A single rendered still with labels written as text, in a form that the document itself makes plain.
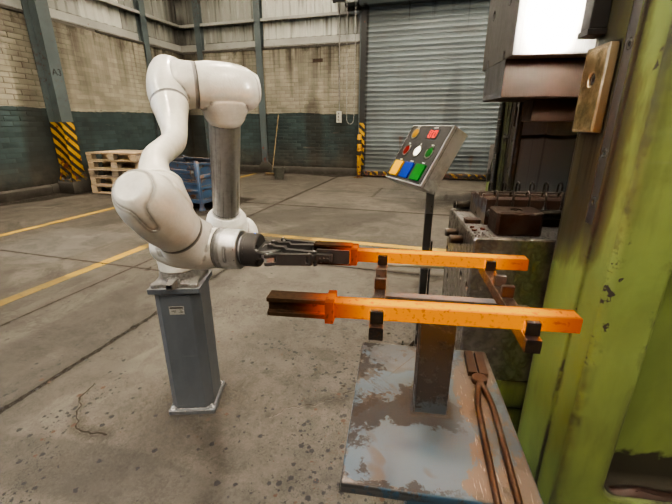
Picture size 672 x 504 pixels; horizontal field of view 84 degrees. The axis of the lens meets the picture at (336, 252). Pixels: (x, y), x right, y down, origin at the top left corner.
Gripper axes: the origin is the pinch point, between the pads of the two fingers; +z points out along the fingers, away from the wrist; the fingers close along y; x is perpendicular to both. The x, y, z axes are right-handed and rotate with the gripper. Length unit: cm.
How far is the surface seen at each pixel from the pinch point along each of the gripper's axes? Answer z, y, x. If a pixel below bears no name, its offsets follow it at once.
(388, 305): 11.9, 24.8, 1.3
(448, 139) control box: 32, -89, 21
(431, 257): 20.0, 1.3, 0.8
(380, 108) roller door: -31, -853, 61
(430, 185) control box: 27, -86, 2
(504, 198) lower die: 45, -43, 5
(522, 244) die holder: 46, -26, -4
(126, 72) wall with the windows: -578, -732, 132
